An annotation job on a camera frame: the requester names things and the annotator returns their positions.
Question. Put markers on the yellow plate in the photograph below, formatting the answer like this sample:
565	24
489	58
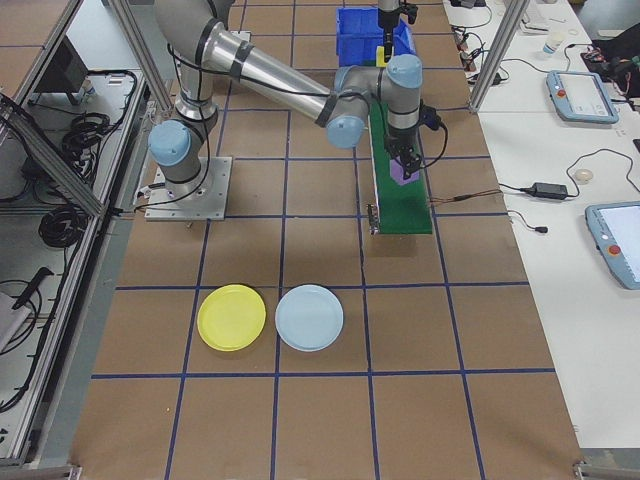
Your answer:
231	318

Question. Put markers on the black box device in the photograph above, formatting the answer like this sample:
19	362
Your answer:
62	67

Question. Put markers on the green conveyor belt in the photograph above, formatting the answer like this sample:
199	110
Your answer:
402	210

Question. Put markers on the light blue plate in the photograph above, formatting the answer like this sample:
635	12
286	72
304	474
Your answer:
310	318

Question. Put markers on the white workbench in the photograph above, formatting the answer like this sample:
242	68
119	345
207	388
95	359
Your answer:
550	260

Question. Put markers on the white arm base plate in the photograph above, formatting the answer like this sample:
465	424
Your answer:
217	200
242	35

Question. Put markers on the blue grey teach pendant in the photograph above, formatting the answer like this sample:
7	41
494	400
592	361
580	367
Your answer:
582	95
617	245

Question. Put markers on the small white round object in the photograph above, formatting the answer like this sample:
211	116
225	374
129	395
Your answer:
583	175

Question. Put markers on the white paper cup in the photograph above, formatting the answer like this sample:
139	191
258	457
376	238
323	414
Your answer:
552	44

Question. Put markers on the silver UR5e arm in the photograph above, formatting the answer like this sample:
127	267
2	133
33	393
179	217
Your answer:
389	6
280	80

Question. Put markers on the purple foam block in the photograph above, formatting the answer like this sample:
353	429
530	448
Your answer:
397	172

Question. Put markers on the yellow foam block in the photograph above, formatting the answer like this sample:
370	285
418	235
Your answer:
380	59

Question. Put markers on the blue plastic bin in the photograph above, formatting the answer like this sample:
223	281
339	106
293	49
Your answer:
355	30

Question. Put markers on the aluminium profile post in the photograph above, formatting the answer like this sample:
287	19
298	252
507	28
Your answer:
497	50
145	55

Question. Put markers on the black power adapter brick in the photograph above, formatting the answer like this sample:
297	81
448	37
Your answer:
547	190

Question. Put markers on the black handheld tool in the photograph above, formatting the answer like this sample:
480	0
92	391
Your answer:
35	282

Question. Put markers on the V-shaped metal bar frame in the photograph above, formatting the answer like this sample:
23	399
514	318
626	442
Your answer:
65	182

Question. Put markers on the aluminium corner rail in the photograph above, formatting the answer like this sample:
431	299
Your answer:
610	470
40	472

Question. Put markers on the grey flat device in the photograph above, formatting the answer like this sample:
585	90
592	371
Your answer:
10	320

